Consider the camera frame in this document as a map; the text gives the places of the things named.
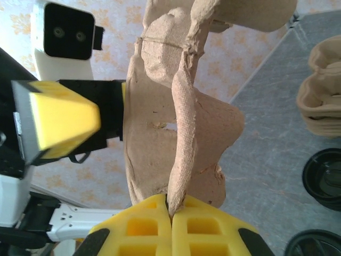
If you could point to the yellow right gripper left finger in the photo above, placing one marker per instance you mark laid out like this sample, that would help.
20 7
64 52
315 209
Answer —
138 226

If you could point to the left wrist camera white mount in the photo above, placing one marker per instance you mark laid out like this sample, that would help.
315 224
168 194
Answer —
66 32

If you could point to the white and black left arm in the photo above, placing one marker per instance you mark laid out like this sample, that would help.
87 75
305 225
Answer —
80 221

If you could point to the brown pulp cup carrier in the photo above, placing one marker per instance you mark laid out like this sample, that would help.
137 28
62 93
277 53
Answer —
154 120

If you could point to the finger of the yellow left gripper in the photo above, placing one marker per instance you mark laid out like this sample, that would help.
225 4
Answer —
66 122
109 106

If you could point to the black cup lid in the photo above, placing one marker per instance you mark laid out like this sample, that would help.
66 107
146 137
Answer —
325 178

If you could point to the coffee cup with black lid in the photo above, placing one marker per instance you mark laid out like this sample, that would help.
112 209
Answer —
317 245

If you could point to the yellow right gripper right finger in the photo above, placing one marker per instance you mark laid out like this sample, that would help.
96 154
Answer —
207 229

